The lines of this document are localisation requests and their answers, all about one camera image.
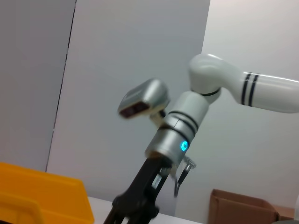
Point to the brown cardboard box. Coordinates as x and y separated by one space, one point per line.
233 207

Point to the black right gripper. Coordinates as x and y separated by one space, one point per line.
140 193

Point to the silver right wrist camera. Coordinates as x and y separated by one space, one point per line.
149 93

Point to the yellow plastic storage bin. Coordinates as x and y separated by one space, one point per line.
46 186

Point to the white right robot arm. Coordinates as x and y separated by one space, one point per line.
268 93

